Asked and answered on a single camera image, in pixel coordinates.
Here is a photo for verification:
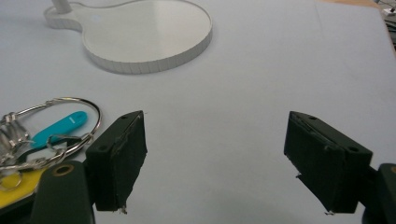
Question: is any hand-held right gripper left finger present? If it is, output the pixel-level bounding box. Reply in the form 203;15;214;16
85;110;149;215

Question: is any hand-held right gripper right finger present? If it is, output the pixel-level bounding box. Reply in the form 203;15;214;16
283;110;374;215

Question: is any black key fob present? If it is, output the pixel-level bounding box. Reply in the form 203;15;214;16
16;137;84;164

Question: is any large silver key ring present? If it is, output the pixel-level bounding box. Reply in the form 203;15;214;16
0;96;104;172

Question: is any teal plastic key tag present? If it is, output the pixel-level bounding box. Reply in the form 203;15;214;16
30;110;89;149

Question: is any yellow key tag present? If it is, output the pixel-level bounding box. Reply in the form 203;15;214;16
0;167;49;210

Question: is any bunch of silver keys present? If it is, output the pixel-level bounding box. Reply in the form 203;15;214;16
0;112;34;164

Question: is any white round lamp base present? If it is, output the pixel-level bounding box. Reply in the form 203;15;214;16
43;0;214;75

